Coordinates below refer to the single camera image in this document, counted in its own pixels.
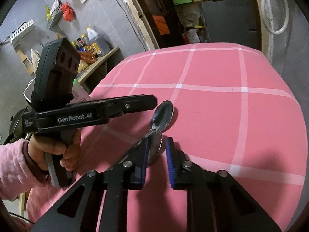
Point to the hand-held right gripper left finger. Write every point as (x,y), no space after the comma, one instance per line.
(144,159)

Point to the dark sauce bottle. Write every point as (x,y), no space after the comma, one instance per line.
(74,45)

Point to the grey cabinet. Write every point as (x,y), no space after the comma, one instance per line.
(229,24)

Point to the wooden grater board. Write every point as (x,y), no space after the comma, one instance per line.
(25,61)

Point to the cream hanging board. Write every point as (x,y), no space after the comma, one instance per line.
(35,56)

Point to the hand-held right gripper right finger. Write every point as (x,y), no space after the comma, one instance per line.
(170,162)

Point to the person's left hand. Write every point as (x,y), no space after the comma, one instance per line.
(45,145)

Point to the steel spoon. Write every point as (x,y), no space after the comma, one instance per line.
(155,147)
(163,113)

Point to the white floor bag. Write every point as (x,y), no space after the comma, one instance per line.
(193,36)

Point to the person's left forearm pink sleeve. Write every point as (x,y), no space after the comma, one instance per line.
(14,166)

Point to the red plastic bag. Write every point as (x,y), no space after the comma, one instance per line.
(67,12)

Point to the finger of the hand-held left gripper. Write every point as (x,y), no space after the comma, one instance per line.
(140,104)

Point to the white wall rack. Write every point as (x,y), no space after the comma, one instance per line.
(20,32)

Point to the pink checked tablecloth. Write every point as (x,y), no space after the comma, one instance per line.
(217,113)

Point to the wooden door frame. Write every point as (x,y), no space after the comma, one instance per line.
(142,24)

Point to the yellow packet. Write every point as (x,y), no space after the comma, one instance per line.
(48,12)

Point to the large oil bottle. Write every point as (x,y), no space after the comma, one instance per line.
(97,41)

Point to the black pan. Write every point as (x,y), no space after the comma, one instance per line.
(17,123)

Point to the dark wooden door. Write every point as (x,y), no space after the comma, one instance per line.
(157,9)

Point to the grey wall rack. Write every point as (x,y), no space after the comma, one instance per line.
(55,17)

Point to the orange snack packet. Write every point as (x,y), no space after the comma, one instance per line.
(87,56)

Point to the yellow capped sauce bottle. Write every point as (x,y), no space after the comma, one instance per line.
(84,40)

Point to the red and white packets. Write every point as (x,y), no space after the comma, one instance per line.
(55,4)

